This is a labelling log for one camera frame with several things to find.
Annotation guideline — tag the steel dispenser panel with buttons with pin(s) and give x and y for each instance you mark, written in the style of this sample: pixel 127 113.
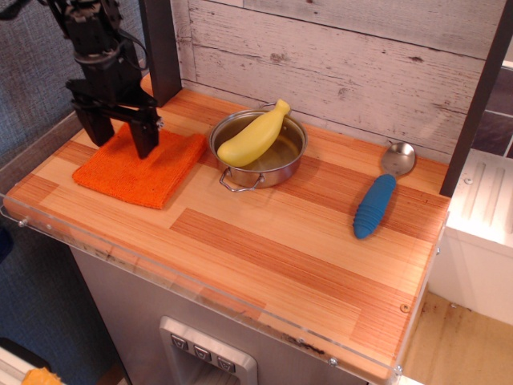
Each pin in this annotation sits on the steel dispenser panel with buttons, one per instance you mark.
pixel 197 358

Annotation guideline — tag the small steel pot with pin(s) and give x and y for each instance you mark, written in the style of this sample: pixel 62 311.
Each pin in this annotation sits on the small steel pot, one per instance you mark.
pixel 275 166

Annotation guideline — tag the orange towel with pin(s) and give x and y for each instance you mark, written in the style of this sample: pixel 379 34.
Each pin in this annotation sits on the orange towel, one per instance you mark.
pixel 117 171

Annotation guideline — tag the clear acrylic table guard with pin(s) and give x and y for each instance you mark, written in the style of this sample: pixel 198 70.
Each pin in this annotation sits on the clear acrylic table guard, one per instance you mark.
pixel 283 258

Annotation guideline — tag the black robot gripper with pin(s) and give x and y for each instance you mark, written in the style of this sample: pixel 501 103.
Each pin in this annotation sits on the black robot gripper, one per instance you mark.
pixel 112 82

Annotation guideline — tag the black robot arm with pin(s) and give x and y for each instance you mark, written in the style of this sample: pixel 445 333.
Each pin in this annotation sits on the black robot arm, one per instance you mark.
pixel 93 27

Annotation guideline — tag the yellow toy banana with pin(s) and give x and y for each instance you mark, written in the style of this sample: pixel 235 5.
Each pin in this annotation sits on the yellow toy banana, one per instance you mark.
pixel 255 139

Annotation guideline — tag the dark right shelf post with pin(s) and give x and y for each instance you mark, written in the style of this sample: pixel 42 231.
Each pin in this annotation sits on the dark right shelf post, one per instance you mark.
pixel 491 69

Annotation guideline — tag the orange object bottom left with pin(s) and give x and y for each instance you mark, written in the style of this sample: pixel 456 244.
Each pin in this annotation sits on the orange object bottom left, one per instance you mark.
pixel 41 376

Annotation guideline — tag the blue-handled metal spoon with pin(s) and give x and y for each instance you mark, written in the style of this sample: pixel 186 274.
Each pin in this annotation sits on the blue-handled metal spoon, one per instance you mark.
pixel 398 160

